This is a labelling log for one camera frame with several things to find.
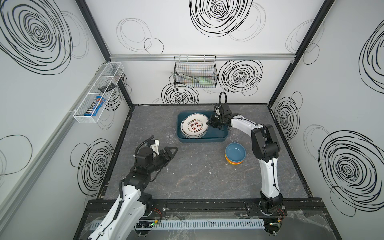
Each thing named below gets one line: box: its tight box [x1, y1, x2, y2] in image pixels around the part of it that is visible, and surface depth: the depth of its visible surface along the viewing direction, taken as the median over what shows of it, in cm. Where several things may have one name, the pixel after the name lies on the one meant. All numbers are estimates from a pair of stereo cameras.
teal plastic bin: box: [176, 110, 229, 143], surface depth 101 cm
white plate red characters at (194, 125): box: [180, 113, 209, 139], surface depth 104 cm
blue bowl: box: [225, 142, 247, 163], surface depth 88 cm
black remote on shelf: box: [97, 82, 117, 93], surface depth 81 cm
